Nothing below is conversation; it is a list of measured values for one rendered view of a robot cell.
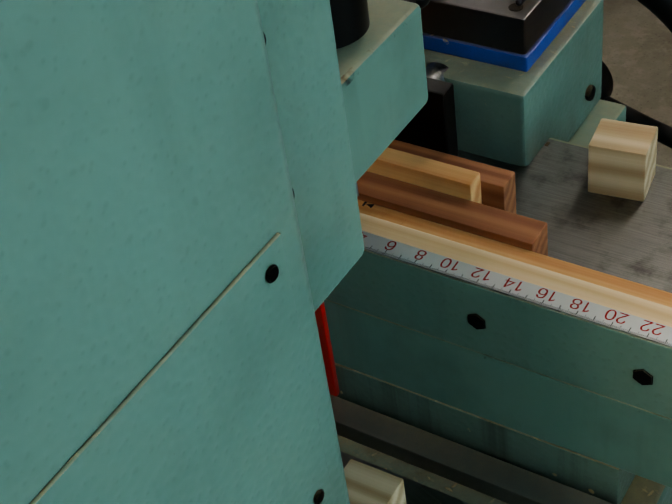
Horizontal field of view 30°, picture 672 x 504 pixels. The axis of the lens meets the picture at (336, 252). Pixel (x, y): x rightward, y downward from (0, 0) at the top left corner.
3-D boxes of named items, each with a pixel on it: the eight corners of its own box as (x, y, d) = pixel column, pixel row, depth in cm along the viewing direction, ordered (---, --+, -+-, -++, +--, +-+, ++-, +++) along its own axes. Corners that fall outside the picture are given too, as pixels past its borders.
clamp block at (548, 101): (608, 99, 96) (611, -4, 90) (532, 203, 88) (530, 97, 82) (438, 60, 103) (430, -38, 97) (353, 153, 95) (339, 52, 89)
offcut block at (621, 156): (655, 174, 84) (658, 126, 82) (643, 202, 82) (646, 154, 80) (600, 164, 86) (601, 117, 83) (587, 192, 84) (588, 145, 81)
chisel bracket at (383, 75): (433, 121, 78) (423, 1, 72) (312, 260, 69) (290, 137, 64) (332, 95, 81) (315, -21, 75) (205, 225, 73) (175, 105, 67)
